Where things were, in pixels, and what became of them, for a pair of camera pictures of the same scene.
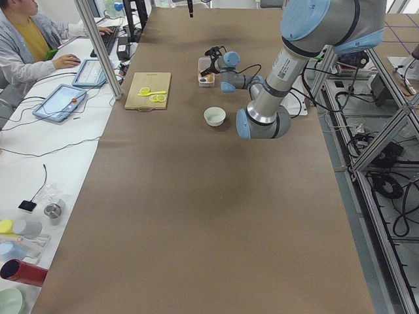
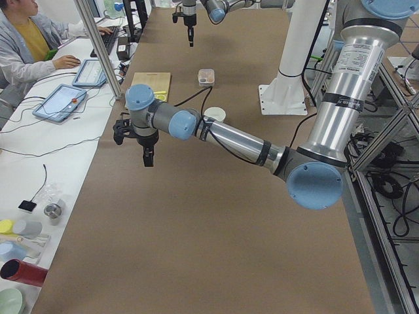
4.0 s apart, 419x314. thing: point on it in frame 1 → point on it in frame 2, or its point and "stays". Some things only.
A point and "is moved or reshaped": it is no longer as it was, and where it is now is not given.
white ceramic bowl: (215, 116) stays
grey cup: (29, 229) stays
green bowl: (12, 301) stays
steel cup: (54, 211) stays
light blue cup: (10, 250) stays
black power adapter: (123, 48) stays
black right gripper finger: (190, 8) → (191, 36)
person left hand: (105, 30) stays
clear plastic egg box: (208, 80) is moved or reshaped
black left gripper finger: (208, 70) → (146, 156)
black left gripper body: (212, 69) → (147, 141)
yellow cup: (6, 226) stays
